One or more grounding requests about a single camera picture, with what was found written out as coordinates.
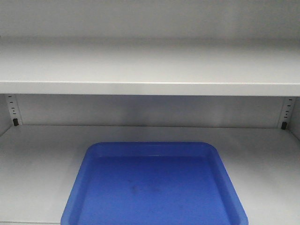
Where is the grey upper cabinet shelf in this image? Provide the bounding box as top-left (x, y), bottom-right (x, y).
top-left (0, 38), bottom-right (300, 97)

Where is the blue plastic tray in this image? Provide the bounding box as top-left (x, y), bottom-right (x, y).
top-left (60, 142), bottom-right (248, 225)

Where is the right black shelf clip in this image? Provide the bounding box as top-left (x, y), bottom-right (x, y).
top-left (281, 121), bottom-right (287, 130)

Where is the black shelf clip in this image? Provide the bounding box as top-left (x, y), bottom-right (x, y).
top-left (281, 121), bottom-right (287, 130)
top-left (13, 118), bottom-right (19, 126)

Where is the left black shelf clip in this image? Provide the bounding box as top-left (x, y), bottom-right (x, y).
top-left (13, 118), bottom-right (19, 126)

